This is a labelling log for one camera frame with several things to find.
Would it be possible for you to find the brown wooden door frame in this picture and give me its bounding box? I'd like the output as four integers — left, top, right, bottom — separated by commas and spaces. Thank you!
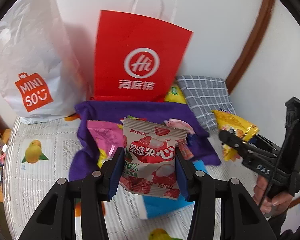
225, 0, 275, 94

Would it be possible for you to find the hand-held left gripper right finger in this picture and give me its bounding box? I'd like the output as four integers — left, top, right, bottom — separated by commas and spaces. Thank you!
174, 149, 278, 240

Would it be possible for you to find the grey checked folded cloth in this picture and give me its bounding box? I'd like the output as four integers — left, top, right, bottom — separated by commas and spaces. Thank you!
176, 75, 237, 130

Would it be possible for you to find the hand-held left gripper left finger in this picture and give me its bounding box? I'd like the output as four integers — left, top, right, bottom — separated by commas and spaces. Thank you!
19, 147, 125, 240

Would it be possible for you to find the yellow green bag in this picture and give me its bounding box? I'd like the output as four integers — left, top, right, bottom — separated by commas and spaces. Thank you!
164, 86, 187, 105

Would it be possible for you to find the fruit print bed cover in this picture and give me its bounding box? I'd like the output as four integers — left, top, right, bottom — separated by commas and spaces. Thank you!
4, 116, 240, 240

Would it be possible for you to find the red white lychee snack packet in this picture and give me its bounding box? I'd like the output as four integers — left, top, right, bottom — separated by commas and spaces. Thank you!
119, 117, 188, 200

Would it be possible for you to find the yellow green snack packet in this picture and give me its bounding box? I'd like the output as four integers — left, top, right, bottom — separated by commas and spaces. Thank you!
97, 149, 108, 168

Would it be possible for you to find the wooden nightstand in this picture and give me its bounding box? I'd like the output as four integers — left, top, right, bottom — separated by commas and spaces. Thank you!
0, 129, 13, 200

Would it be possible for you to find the person's right hand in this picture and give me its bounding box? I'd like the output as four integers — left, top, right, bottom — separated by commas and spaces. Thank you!
252, 174, 294, 217

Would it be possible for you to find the blue snack packet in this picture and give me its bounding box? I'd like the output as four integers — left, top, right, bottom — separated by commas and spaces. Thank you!
187, 132, 199, 147

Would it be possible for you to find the person's right forearm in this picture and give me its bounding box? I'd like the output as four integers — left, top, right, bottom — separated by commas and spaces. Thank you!
272, 209, 300, 240

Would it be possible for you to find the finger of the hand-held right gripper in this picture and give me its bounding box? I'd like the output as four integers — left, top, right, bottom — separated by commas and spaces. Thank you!
250, 134, 282, 153
219, 129, 275, 160

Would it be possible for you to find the blue tissue box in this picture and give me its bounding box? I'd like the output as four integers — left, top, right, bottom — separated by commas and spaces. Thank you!
142, 160, 207, 220

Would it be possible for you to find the white plastic shopping bag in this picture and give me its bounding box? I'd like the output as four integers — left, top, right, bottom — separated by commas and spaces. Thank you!
0, 0, 88, 125

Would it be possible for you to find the red paper bag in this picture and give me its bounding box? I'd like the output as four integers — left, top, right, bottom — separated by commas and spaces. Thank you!
90, 0, 194, 103

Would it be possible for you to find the pink white snack packet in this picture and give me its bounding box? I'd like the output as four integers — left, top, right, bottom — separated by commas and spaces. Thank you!
164, 118, 194, 137

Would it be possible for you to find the purple towel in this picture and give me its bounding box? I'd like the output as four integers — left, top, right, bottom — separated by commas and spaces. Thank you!
69, 100, 222, 182

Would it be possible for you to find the large pink snack packet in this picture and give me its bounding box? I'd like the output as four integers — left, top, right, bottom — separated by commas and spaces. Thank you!
87, 120, 127, 162

